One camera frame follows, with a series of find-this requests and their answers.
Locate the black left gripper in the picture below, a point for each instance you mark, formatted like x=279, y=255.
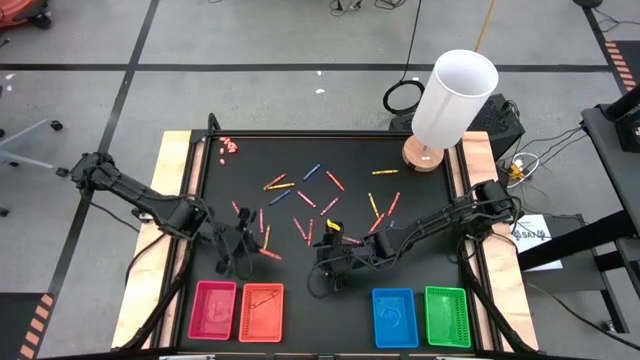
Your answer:
x=235, y=245

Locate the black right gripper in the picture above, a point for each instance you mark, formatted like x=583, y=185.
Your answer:
x=345, y=252

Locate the yellow crayon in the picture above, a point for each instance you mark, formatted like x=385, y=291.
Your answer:
x=385, y=172
x=373, y=205
x=266, y=237
x=280, y=186

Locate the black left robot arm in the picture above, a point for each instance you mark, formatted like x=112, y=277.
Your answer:
x=150, y=200

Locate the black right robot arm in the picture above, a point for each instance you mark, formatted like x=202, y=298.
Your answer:
x=440, y=217

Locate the yellow tape strip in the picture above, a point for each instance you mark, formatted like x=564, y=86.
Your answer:
x=333, y=225

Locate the orange plastic bin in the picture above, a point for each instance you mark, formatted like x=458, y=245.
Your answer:
x=261, y=325

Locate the pink plastic bin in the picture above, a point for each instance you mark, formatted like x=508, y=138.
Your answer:
x=212, y=325

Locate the blue plastic bin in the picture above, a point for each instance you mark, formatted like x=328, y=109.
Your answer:
x=395, y=330

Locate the light wooden side board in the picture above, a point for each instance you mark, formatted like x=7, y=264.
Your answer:
x=477, y=155
x=170, y=160

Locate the green plastic bin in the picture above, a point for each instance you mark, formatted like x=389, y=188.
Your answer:
x=447, y=320

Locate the white shade wooden table lamp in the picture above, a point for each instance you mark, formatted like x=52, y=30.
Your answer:
x=450, y=105

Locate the white printed paper sheet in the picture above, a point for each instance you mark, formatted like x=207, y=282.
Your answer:
x=532, y=235

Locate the black computer case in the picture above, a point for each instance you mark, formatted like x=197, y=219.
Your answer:
x=500, y=127

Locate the grey office chair base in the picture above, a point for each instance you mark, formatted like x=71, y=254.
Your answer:
x=25, y=160

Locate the black neighbouring workstation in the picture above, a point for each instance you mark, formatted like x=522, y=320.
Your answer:
x=612, y=165

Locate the orange wheeled base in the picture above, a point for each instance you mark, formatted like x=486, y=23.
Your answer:
x=20, y=10

